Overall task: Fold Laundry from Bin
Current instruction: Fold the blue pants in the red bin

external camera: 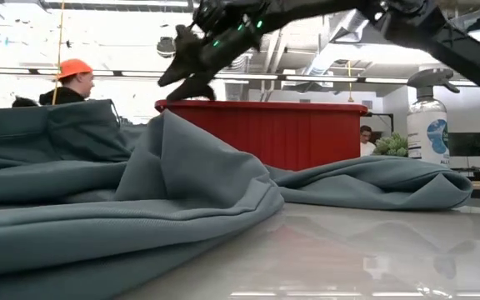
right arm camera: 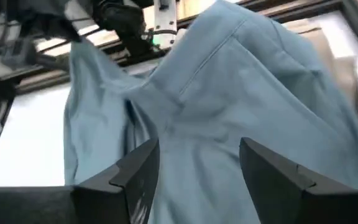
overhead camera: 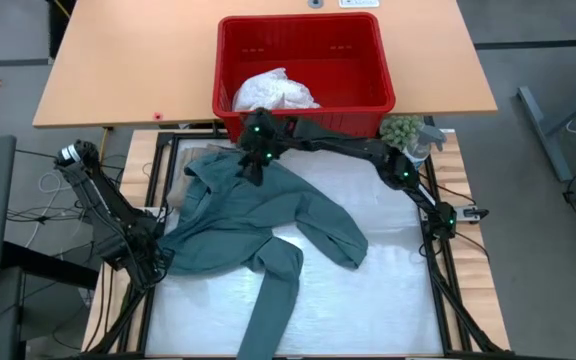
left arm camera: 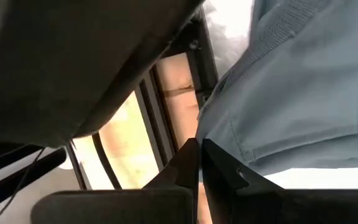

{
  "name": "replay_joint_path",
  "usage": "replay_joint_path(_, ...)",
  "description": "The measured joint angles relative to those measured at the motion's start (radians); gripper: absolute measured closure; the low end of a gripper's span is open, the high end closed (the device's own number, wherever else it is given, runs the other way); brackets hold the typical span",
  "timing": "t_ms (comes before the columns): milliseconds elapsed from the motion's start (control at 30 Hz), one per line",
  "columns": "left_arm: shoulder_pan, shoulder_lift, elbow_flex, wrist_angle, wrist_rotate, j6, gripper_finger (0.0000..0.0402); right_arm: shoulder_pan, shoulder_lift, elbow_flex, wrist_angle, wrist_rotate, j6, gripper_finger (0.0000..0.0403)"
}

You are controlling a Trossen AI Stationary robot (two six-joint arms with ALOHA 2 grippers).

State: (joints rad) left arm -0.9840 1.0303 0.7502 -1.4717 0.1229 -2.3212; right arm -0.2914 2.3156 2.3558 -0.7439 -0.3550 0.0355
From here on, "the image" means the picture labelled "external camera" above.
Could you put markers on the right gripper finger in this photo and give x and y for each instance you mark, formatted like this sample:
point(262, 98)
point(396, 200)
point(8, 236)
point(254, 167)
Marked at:
point(175, 75)
point(194, 91)

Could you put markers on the teal grey shirt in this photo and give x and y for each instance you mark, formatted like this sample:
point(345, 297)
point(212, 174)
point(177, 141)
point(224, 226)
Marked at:
point(140, 208)

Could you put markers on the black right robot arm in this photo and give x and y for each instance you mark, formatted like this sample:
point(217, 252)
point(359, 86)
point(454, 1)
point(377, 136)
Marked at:
point(452, 46)

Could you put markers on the red plastic laundry bin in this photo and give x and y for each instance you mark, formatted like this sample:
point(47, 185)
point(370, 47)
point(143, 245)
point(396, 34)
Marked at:
point(298, 133)

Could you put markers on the long ceiling light strip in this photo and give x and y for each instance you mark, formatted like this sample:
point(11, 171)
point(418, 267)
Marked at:
point(306, 78)

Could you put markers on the person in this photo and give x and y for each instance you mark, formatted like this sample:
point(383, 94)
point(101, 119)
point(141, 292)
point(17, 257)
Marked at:
point(73, 83)
point(367, 143)

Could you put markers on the small potted succulent plant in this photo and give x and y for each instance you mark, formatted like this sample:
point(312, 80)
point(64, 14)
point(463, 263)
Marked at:
point(392, 146)

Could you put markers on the clear spray bottle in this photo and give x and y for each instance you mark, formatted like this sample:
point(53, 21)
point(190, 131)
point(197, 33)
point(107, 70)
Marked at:
point(427, 133)

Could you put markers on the black monitor stand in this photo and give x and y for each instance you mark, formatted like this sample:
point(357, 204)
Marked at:
point(473, 175)

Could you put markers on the black ceiling dome camera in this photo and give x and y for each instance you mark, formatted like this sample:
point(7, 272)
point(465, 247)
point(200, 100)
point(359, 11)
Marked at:
point(165, 48)

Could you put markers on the silver ventilation duct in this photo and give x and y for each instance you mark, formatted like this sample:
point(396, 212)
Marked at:
point(327, 54)

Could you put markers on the black wall monitor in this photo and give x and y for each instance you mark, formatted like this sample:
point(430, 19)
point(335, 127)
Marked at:
point(471, 145)

